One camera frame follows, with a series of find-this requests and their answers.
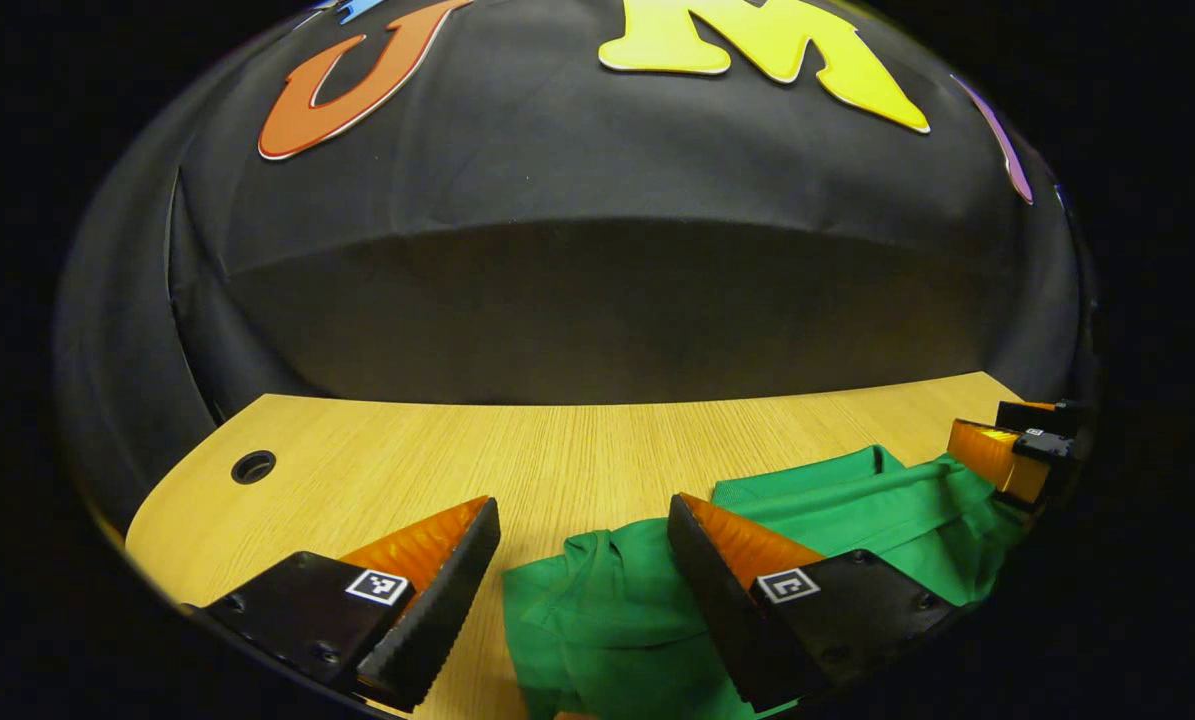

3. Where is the black backdrop cloth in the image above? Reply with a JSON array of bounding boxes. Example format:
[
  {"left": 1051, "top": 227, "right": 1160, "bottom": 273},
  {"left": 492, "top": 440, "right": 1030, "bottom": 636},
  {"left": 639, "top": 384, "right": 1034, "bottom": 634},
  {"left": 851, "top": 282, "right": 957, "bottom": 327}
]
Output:
[{"left": 57, "top": 0, "right": 1098, "bottom": 531}]

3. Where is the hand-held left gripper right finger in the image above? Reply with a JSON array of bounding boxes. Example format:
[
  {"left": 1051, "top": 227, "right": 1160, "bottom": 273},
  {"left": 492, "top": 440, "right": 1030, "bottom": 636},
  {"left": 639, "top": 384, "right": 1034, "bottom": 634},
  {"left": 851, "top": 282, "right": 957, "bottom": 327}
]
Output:
[{"left": 667, "top": 492, "right": 958, "bottom": 713}]

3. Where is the green T-shirt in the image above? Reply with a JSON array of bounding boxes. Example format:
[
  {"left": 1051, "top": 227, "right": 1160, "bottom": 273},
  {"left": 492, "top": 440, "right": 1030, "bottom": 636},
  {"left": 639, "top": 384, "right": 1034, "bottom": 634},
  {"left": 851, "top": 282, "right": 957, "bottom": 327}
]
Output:
[{"left": 502, "top": 445, "right": 1033, "bottom": 720}]

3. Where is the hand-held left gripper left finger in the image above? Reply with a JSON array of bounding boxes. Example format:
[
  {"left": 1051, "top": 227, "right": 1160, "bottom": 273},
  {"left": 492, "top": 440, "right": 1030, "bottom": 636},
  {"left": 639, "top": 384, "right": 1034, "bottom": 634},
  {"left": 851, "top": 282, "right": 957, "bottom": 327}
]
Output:
[{"left": 192, "top": 496, "right": 503, "bottom": 713}]

